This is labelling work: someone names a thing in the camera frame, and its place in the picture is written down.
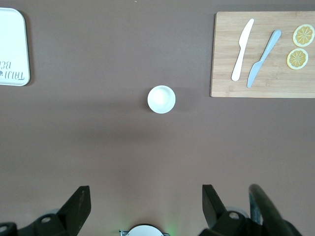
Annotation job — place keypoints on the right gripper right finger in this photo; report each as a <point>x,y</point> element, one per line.
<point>216,221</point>

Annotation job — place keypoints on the yellow lemon slice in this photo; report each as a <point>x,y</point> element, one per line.
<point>304,35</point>
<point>297,59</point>

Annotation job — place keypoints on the bamboo cutting board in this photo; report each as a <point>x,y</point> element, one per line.
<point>275,83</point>

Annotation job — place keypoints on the cream bear print tray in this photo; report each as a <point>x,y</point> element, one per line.
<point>12,44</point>

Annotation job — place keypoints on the grey plastic knife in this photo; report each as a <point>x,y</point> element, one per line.
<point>267,50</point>

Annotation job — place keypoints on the white plastic cup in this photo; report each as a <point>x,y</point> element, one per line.
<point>161,99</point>

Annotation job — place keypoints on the white plastic knife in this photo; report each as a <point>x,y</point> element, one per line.
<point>242,45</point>

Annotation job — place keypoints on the brown table cover mat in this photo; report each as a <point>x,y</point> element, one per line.
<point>98,135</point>

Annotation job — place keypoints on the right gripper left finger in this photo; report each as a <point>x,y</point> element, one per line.
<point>71,216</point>

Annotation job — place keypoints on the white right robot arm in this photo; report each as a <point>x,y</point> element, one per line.
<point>145,231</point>

